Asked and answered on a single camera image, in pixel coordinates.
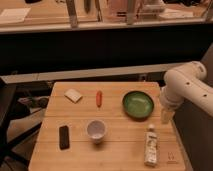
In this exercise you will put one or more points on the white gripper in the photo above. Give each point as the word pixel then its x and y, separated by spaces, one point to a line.
pixel 170 101

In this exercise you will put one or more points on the red pepper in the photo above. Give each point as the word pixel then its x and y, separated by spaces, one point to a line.
pixel 99 99

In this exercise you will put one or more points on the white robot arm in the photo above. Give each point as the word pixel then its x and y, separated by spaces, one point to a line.
pixel 185 82

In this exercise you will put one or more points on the white sponge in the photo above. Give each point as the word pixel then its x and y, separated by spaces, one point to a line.
pixel 73 95

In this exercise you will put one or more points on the black rectangular sponge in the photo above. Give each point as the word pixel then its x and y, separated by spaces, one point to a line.
pixel 64 137

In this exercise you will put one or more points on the white tube bottle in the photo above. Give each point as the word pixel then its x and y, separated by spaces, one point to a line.
pixel 150 152

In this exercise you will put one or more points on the green bowl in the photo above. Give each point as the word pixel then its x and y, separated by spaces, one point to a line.
pixel 138 104

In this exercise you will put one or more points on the white paper cup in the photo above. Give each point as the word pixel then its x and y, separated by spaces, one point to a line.
pixel 96 130

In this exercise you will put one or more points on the wooden table board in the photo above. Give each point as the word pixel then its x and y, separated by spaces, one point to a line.
pixel 122 148

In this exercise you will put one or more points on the black chair left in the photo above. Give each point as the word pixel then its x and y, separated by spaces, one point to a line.
pixel 7 93

